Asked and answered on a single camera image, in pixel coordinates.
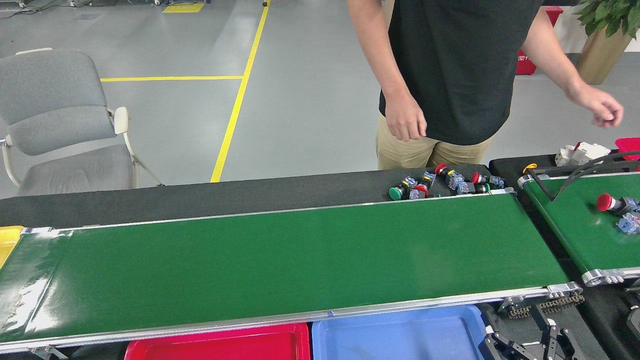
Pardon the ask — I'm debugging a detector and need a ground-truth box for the short green conveyor belt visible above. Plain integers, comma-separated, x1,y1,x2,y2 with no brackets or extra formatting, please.
517,170,640,287

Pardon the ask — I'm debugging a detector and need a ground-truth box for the person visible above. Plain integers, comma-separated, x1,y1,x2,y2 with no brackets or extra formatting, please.
377,0,551,171

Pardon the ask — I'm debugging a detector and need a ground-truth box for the person's right hand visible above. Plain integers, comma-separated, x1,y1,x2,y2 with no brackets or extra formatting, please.
384,89,429,143

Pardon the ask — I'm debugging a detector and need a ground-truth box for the tan plant pot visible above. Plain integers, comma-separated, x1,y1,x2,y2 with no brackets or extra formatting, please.
575,25,633,86

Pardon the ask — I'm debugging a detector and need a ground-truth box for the red plastic tray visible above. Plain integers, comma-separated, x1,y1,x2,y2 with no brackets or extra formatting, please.
124,322,312,360

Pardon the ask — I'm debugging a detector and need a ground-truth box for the yellow plastic tray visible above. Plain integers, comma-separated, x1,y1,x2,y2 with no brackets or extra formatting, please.
0,225,25,271

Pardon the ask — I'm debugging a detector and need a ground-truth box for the conveyor drive chain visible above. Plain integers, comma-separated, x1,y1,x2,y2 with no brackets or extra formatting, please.
507,292,586,319

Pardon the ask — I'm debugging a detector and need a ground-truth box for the long green conveyor belt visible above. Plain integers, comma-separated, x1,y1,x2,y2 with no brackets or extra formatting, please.
0,187,585,357

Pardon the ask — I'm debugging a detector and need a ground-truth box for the grey padded chair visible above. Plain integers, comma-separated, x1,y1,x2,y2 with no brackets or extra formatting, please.
0,47,163,197

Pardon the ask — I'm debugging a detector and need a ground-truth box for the blue plastic tray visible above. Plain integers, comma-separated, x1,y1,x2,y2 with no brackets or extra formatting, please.
311,304,488,360

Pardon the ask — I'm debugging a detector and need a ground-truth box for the small green ring button switch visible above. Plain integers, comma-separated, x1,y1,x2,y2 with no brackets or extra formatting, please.
454,181,492,196

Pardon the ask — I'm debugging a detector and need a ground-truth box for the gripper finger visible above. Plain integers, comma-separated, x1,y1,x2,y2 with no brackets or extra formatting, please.
531,305,586,360
479,327,537,360

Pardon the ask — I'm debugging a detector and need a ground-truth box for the person's left hand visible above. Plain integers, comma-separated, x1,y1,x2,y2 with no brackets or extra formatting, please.
567,81,625,130

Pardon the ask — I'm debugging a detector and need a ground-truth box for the black conveyor guide frame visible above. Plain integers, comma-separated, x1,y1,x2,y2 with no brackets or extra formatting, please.
527,151,640,202

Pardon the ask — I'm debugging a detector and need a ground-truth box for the red plastic box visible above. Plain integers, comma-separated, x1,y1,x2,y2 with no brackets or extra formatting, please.
614,137,640,171

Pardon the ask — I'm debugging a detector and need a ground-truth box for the red storage crate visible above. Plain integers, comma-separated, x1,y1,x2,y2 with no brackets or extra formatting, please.
515,6,564,76

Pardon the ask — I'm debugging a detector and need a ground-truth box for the green leafy plant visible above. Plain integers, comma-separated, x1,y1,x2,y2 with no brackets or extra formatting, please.
572,0,640,40

